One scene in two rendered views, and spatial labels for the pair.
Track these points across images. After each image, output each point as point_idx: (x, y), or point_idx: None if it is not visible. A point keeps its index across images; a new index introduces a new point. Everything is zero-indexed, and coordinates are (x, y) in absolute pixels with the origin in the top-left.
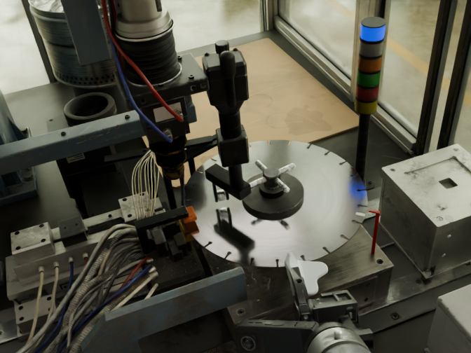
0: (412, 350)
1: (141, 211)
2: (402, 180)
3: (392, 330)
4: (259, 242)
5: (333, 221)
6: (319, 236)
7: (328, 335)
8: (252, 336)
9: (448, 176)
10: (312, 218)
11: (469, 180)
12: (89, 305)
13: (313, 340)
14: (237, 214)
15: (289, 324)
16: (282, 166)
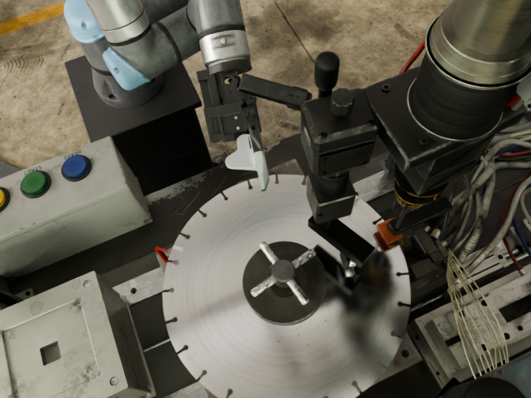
0: (163, 220)
1: (464, 283)
2: (107, 357)
3: (175, 240)
4: (297, 204)
5: (210, 236)
6: (230, 214)
7: (231, 45)
8: (295, 86)
9: (43, 367)
10: (235, 240)
11: (20, 358)
12: (473, 174)
13: (243, 53)
14: (328, 246)
15: (263, 85)
16: (272, 343)
